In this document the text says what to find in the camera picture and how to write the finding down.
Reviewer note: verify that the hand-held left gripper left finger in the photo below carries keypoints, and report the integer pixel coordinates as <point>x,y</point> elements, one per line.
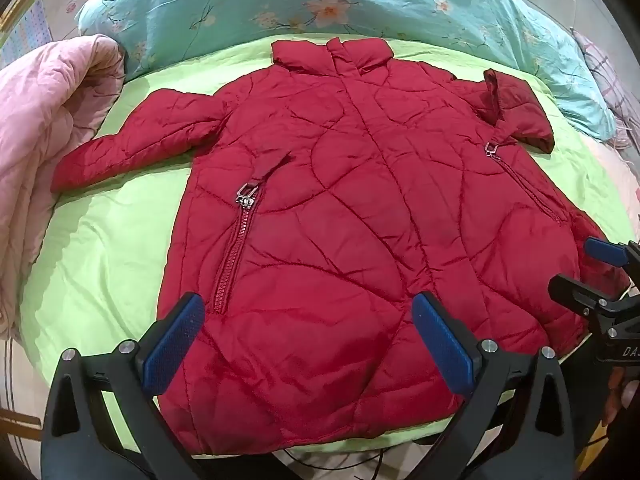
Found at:
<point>172,345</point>

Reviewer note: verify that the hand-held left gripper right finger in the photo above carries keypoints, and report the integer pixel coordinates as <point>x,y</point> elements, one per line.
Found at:
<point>445,345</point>

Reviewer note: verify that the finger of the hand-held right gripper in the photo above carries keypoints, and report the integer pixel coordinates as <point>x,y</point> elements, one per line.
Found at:
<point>607,251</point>
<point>580,292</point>

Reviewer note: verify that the red puffer jacket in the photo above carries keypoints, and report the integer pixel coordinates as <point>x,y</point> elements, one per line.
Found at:
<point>345,240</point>

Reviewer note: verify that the person's right hand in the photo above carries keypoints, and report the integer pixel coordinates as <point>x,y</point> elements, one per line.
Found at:
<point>617,400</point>

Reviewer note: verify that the pale pink sheet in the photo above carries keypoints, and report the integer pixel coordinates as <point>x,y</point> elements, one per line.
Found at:
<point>617,170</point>

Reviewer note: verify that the light green bed sheet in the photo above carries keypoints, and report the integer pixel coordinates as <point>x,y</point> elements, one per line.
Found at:
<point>105,260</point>

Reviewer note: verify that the plaid pillow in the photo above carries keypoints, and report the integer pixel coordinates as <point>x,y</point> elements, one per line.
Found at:
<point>612,75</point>

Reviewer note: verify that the pink quilt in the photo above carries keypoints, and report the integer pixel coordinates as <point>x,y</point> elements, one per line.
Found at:
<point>45,150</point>

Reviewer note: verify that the colourful wall chart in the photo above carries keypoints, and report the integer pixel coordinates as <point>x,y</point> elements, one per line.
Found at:
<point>25,32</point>

